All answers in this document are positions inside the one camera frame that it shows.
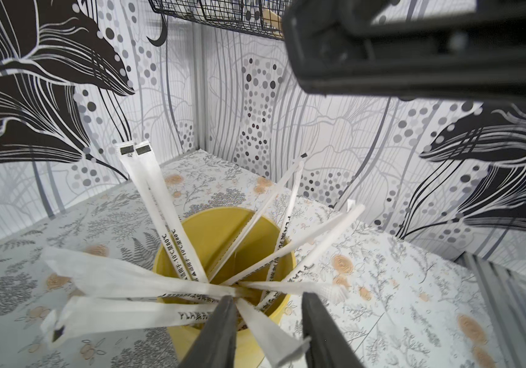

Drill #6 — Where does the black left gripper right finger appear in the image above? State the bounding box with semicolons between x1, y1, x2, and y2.
302;292;363;368

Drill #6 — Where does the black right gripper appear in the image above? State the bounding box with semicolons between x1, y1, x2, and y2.
282;1;526;99

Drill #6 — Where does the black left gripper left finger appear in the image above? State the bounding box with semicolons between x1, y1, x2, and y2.
178;296;238;368

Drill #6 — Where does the yellow plastic cup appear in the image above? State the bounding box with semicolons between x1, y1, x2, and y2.
152;206;297;368

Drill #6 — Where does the white wrapped straw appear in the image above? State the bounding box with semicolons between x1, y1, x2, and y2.
41;248;250;298
209;153;307;281
221;199;367;312
115;140;209;283

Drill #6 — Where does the black wire basket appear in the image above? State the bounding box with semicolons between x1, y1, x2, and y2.
149;0;291;40

